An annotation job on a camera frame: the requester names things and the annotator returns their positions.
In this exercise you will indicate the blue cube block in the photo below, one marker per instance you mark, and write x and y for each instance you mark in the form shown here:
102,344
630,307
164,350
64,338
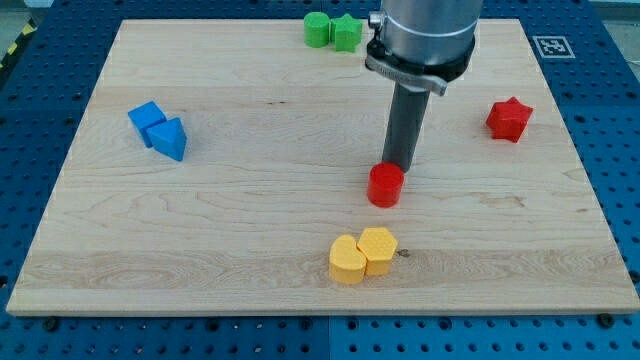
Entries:
144,117

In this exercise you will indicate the wooden board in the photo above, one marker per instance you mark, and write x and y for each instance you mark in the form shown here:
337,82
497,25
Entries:
280,141

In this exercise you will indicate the green cylinder block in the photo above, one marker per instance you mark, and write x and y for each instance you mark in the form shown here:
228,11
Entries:
316,29

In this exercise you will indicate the yellow hexagon block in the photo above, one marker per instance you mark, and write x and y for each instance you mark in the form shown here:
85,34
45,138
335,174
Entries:
378,245

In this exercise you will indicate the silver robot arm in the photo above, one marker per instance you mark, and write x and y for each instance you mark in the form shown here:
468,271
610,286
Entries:
422,44

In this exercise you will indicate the yellow heart block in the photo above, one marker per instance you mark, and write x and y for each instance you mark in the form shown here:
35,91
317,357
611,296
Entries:
346,263

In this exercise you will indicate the red cylinder block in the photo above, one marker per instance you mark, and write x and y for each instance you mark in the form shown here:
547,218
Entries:
385,184

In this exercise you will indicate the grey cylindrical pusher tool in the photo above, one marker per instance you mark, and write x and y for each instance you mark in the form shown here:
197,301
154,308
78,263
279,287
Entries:
406,116

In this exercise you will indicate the blue triangle block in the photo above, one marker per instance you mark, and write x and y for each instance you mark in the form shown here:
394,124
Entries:
169,138

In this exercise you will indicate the red star block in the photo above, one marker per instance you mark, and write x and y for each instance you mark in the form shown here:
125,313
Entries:
508,119

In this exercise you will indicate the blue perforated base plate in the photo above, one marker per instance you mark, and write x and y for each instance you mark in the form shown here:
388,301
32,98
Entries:
45,96

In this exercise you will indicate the white fiducial marker tag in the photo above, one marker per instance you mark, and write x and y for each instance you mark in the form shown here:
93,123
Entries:
553,47

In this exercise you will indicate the green star block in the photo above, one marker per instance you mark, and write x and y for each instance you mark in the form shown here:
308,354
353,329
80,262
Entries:
345,33

